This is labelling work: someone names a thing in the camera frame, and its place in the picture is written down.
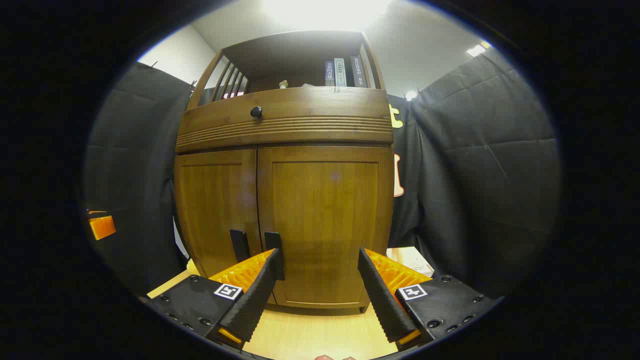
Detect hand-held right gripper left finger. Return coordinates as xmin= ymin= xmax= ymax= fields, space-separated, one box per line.
xmin=145 ymin=248 xmax=286 ymax=351

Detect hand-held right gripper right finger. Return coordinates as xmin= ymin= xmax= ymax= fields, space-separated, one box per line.
xmin=358 ymin=247 xmax=503 ymax=351

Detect wooden cabinet door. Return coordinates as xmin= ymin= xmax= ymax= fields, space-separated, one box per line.
xmin=256 ymin=146 xmax=395 ymax=310
xmin=174 ymin=149 xmax=263 ymax=279

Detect wooden double-door shoe cabinet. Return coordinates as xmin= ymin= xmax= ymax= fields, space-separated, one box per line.
xmin=174 ymin=31 xmax=396 ymax=315

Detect wooden cabinet drawer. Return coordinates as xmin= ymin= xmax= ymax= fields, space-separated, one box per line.
xmin=176 ymin=86 xmax=394 ymax=154

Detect black backdrop cloth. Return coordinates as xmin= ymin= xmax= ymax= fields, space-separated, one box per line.
xmin=84 ymin=50 xmax=563 ymax=300

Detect black book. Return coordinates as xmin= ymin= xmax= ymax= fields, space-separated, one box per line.
xmin=350 ymin=55 xmax=368 ymax=89

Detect large ceiling light panel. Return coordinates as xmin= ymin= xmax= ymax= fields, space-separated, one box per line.
xmin=262 ymin=0 xmax=393 ymax=31

